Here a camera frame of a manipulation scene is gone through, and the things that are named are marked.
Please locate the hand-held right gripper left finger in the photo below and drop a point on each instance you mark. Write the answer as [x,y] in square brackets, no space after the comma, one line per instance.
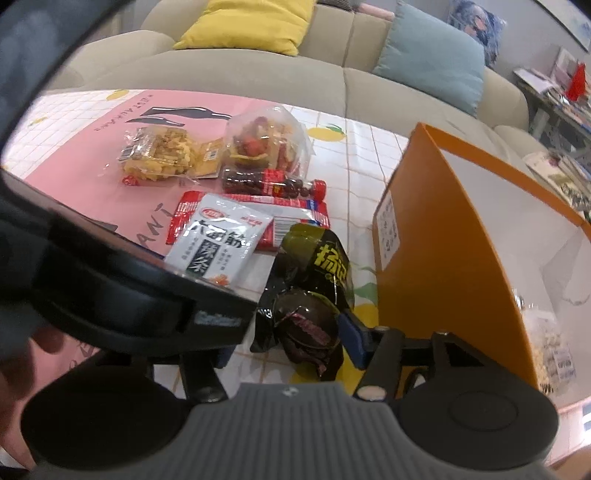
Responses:
[198,374]

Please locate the clear dried fruit bag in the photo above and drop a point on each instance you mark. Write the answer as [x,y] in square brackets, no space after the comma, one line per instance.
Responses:
[258,138]

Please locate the red capped dark bottle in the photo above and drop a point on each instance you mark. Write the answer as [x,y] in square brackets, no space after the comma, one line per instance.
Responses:
[258,181]

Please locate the pink bolster cushion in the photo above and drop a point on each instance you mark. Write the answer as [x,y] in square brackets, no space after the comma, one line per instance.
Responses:
[376,11]

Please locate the red paper ornament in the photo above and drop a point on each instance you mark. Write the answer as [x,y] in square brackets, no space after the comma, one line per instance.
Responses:
[576,83]

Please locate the beige sofa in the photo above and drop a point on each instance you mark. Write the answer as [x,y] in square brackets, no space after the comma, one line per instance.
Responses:
[258,78]

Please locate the teal pillow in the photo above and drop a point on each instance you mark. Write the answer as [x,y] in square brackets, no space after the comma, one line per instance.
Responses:
[429,60]

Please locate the grey cluttered desk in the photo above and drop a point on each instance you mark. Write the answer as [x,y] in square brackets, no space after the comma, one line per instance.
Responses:
[549,106]

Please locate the dark green snack packet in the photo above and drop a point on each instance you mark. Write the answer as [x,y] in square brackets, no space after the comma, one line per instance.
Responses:
[318,258]

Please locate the red snack packet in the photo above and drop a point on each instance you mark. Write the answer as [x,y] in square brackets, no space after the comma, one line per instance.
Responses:
[295,217]

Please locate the framed wall picture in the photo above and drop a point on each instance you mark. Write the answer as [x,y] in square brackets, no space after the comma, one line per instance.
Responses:
[572,23]

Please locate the orange cardboard box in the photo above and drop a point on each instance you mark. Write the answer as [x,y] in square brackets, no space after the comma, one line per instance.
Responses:
[438,240]

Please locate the printed figure pillow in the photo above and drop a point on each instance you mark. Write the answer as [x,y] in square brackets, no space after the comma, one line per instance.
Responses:
[475,23]

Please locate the yellow crisps snack packet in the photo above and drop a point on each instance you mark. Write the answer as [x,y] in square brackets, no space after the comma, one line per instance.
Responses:
[161,154]

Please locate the pile of magazines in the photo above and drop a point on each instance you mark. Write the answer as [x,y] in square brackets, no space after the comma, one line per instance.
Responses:
[558,175]

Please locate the white and green snack packet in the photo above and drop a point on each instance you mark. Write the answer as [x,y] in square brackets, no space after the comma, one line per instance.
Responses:
[217,240]

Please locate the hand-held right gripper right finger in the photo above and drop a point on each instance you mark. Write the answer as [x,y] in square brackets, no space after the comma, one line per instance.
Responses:
[354,339]

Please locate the lemon print checked tablecloth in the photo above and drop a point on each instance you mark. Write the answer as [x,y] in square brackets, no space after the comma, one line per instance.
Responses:
[355,152]

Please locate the yellow pillow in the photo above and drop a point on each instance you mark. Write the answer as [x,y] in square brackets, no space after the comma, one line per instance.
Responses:
[249,23]

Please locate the checkered white candy packet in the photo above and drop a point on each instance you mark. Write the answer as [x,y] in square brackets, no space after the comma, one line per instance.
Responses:
[549,350]

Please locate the person's left hand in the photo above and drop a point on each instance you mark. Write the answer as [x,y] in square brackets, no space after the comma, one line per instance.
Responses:
[48,340]

